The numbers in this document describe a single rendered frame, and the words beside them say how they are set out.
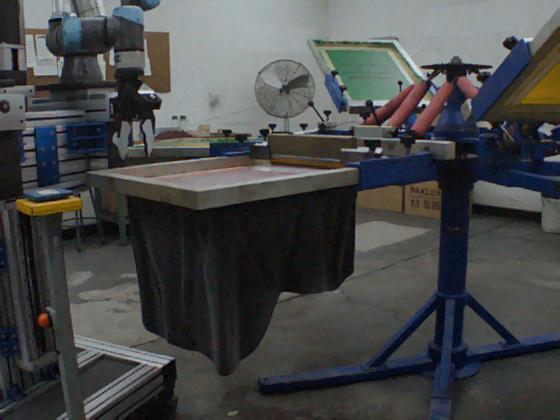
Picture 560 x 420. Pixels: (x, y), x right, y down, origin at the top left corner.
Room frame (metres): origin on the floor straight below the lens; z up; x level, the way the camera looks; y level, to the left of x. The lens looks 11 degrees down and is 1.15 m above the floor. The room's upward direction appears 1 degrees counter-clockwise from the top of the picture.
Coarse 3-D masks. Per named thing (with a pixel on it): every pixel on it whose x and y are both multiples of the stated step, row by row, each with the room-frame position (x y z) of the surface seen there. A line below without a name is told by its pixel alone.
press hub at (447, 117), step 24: (456, 72) 2.25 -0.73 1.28; (456, 96) 2.25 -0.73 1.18; (456, 120) 2.22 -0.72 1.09; (456, 144) 2.10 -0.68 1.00; (456, 168) 2.13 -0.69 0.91; (456, 192) 2.23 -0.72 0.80; (456, 216) 2.23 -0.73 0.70; (456, 240) 2.23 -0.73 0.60; (456, 264) 2.23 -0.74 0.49; (456, 288) 2.23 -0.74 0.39; (456, 312) 2.23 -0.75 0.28; (456, 336) 2.23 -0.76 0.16; (432, 360) 2.24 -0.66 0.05; (456, 360) 2.20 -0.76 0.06
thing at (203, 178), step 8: (248, 168) 1.82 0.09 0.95; (296, 168) 1.77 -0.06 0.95; (304, 168) 1.77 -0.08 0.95; (184, 176) 1.65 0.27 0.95; (192, 176) 1.64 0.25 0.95; (200, 176) 1.63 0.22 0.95; (208, 176) 1.63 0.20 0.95; (216, 176) 1.62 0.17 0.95; (224, 176) 1.62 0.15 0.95; (232, 176) 1.61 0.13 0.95; (240, 176) 1.61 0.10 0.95; (248, 176) 1.60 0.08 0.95; (256, 176) 1.59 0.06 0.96; (192, 184) 1.47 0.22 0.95
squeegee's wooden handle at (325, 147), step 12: (276, 144) 1.82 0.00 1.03; (288, 144) 1.77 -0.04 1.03; (300, 144) 1.73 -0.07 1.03; (312, 144) 1.69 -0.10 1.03; (324, 144) 1.66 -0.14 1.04; (336, 144) 1.62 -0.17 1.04; (348, 144) 1.59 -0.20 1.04; (300, 156) 1.73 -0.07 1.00; (312, 156) 1.70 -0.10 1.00; (324, 156) 1.66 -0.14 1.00; (336, 156) 1.62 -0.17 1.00
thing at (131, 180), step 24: (120, 168) 1.61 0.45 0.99; (144, 168) 1.64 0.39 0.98; (168, 168) 1.69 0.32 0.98; (192, 168) 1.75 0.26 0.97; (216, 168) 1.81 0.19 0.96; (120, 192) 1.38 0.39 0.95; (144, 192) 1.28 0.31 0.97; (168, 192) 1.20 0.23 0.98; (192, 192) 1.13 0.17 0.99; (216, 192) 1.14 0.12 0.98; (240, 192) 1.18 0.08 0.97; (264, 192) 1.23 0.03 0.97; (288, 192) 1.27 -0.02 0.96
